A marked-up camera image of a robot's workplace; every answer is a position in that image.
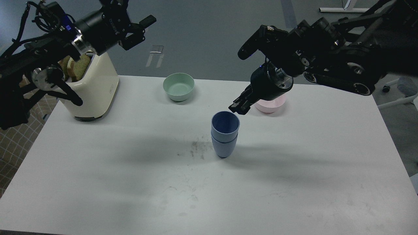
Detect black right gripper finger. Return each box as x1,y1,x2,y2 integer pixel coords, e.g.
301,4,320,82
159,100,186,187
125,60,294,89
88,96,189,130
228,85,253,113
236,98,260,116

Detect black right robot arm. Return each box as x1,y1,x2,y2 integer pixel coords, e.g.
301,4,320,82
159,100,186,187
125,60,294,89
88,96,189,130
229,0,418,115

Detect green bowl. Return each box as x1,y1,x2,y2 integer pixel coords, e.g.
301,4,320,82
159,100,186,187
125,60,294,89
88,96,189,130
163,73,195,102

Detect left toast slice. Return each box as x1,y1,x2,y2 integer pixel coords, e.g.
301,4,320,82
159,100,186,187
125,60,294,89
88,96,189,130
58,55,71,81

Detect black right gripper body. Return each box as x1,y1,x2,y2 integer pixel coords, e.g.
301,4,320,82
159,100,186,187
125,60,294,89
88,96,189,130
250,62,294,101

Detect toast slice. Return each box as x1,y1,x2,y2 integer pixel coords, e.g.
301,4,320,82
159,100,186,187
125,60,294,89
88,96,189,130
58,55,71,81
67,54,91,82

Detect white office chair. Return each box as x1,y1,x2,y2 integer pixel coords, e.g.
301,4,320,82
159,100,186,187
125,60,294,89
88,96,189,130
378,76,418,110

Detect beige checkered cloth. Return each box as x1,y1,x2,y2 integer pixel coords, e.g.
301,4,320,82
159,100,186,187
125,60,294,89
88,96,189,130
0,95,58,196

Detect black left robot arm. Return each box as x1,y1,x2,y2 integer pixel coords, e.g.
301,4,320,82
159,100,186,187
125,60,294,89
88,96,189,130
1,0,157,130

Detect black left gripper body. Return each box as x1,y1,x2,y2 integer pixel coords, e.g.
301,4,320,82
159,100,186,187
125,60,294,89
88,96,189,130
75,5,131,55

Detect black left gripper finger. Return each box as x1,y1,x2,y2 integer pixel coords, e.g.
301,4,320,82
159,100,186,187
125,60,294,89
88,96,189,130
100,0,128,9
118,15,157,51

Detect right toast slice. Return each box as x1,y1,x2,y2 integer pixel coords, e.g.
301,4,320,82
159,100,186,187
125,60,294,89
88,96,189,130
67,54,91,82

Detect cream white toaster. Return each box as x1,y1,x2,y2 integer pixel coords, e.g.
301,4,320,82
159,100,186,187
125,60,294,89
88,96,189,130
59,52,119,122

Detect blue cup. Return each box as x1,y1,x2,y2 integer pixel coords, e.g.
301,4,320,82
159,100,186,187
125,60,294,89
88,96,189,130
211,111,240,143
211,133,238,159

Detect pink bowl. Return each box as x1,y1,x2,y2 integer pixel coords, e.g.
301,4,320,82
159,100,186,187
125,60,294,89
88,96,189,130
254,95,287,114

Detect white desk foot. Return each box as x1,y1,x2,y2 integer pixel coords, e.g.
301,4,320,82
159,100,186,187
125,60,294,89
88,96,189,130
318,0,370,13

